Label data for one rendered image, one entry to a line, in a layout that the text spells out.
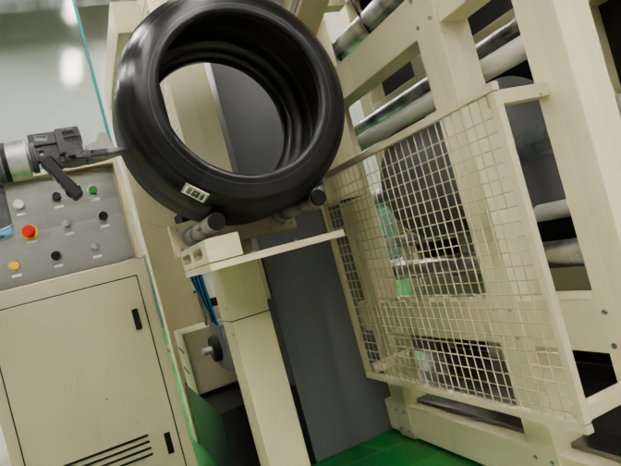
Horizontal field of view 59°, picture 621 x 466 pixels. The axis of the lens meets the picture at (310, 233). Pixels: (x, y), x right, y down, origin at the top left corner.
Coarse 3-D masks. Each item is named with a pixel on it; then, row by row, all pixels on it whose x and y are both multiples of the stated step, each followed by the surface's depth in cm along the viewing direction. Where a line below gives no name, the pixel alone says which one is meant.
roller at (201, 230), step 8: (208, 216) 133; (216, 216) 133; (224, 216) 134; (200, 224) 142; (208, 224) 132; (216, 224) 133; (224, 224) 134; (192, 232) 151; (200, 232) 143; (208, 232) 138; (192, 240) 157; (200, 240) 155
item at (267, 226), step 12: (168, 228) 163; (180, 228) 164; (228, 228) 169; (240, 228) 171; (252, 228) 172; (264, 228) 174; (276, 228) 175; (288, 228) 177; (180, 240) 163; (240, 240) 170; (180, 252) 163
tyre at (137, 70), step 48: (192, 0) 134; (240, 0) 138; (144, 48) 128; (192, 48) 161; (240, 48) 166; (288, 48) 160; (144, 96) 126; (288, 96) 171; (336, 96) 146; (144, 144) 127; (288, 144) 169; (336, 144) 146; (240, 192) 132; (288, 192) 139
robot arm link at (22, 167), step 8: (8, 144) 123; (16, 144) 123; (24, 144) 124; (8, 152) 122; (16, 152) 122; (24, 152) 123; (8, 160) 121; (16, 160) 122; (24, 160) 123; (16, 168) 123; (24, 168) 123; (32, 168) 126; (16, 176) 124; (24, 176) 125; (32, 176) 126
